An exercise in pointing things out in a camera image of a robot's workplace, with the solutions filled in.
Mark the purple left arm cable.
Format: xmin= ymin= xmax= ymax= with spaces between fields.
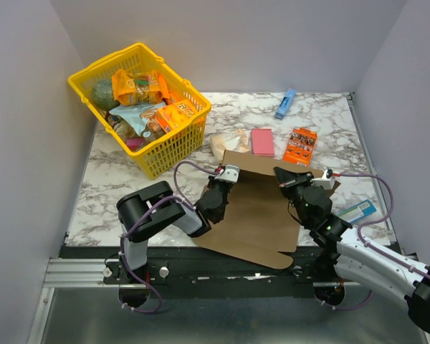
xmin=120 ymin=159 xmax=223 ymax=273

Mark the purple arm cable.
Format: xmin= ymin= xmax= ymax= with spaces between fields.
xmin=120 ymin=159 xmax=223 ymax=273
xmin=338 ymin=171 xmax=430 ymax=284

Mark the brown cardboard box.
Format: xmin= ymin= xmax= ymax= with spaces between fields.
xmin=193 ymin=150 xmax=323 ymax=269

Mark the pink flat box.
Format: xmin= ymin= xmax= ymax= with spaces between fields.
xmin=250 ymin=128 xmax=274 ymax=158

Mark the light blue bread bag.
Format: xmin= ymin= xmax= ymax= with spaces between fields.
xmin=110 ymin=102 xmax=166 ymax=140

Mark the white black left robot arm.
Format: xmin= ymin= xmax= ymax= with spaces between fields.
xmin=116 ymin=176 xmax=234 ymax=283

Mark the beige tissue pack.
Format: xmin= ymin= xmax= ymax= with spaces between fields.
xmin=209 ymin=129 xmax=251 ymax=162

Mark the blue narrow box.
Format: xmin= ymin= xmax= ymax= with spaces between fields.
xmin=274 ymin=89 xmax=297 ymax=120

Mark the green round vegetable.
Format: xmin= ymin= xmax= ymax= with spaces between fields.
xmin=91 ymin=79 xmax=120 ymax=112

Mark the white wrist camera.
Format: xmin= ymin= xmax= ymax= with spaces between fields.
xmin=214 ymin=164 xmax=240 ymax=183
xmin=311 ymin=168 xmax=340 ymax=191

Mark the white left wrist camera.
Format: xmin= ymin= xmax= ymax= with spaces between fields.
xmin=214 ymin=164 xmax=240 ymax=183

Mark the orange cracker box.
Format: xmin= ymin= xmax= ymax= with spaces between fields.
xmin=155 ymin=100 xmax=197 ymax=133

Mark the blue white toothpaste box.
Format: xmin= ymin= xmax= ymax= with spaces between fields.
xmin=336 ymin=199 xmax=377 ymax=224

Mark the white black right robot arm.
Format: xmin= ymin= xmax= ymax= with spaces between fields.
xmin=274 ymin=166 xmax=430 ymax=334

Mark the orange snack bag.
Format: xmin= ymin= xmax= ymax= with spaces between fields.
xmin=111 ymin=70 xmax=170 ymax=105

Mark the pink small box in basket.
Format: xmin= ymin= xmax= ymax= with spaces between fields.
xmin=125 ymin=138 xmax=146 ymax=152

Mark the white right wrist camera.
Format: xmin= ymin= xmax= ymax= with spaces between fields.
xmin=311 ymin=168 xmax=340 ymax=191

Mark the orange printed box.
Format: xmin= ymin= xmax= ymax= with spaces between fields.
xmin=282 ymin=127 xmax=318 ymax=166

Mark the yellow plastic shopping basket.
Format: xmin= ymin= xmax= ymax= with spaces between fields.
xmin=68 ymin=42 xmax=211 ymax=179

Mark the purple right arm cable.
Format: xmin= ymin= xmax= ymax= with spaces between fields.
xmin=338 ymin=171 xmax=430 ymax=284

